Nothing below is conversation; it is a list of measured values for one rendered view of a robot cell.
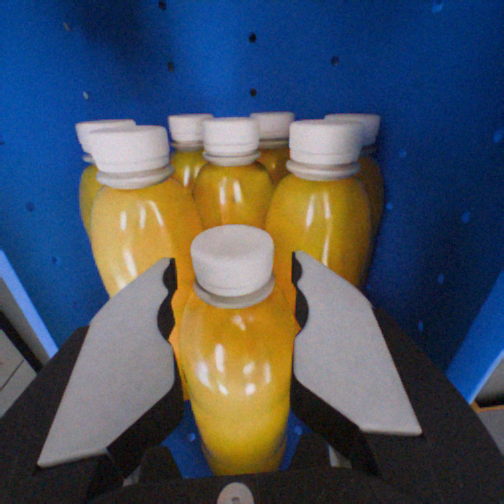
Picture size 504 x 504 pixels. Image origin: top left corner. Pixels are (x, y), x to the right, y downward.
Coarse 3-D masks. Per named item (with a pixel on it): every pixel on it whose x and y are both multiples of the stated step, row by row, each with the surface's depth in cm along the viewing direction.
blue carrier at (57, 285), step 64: (0, 0) 15; (64, 0) 18; (128, 0) 20; (192, 0) 22; (256, 0) 22; (320, 0) 21; (384, 0) 18; (448, 0) 15; (0, 64) 15; (64, 64) 19; (128, 64) 22; (192, 64) 24; (256, 64) 24; (320, 64) 23; (384, 64) 20; (448, 64) 16; (0, 128) 15; (64, 128) 19; (384, 128) 21; (448, 128) 16; (0, 192) 15; (64, 192) 20; (384, 192) 22; (448, 192) 16; (0, 256) 15; (64, 256) 20; (384, 256) 24; (448, 256) 16; (64, 320) 20; (448, 320) 15; (192, 448) 22
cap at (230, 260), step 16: (208, 240) 13; (224, 240) 12; (240, 240) 12; (256, 240) 12; (272, 240) 13; (192, 256) 12; (208, 256) 11; (224, 256) 11; (240, 256) 11; (256, 256) 11; (272, 256) 12; (208, 272) 11; (224, 272) 11; (240, 272) 11; (256, 272) 11; (208, 288) 12; (224, 288) 12; (240, 288) 12; (256, 288) 12
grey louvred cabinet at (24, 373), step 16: (0, 320) 151; (0, 336) 146; (16, 336) 160; (0, 352) 145; (16, 352) 155; (32, 352) 171; (0, 368) 144; (16, 368) 155; (32, 368) 169; (0, 384) 143; (16, 384) 152; (0, 400) 142; (0, 416) 140
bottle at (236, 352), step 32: (192, 320) 13; (224, 320) 12; (256, 320) 12; (288, 320) 14; (192, 352) 13; (224, 352) 12; (256, 352) 12; (288, 352) 14; (192, 384) 14; (224, 384) 13; (256, 384) 13; (288, 384) 15; (224, 416) 14; (256, 416) 14; (288, 416) 18; (224, 448) 16; (256, 448) 16
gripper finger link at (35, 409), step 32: (64, 352) 7; (32, 384) 7; (64, 384) 7; (32, 416) 6; (0, 448) 5; (32, 448) 5; (0, 480) 5; (32, 480) 5; (64, 480) 5; (96, 480) 5
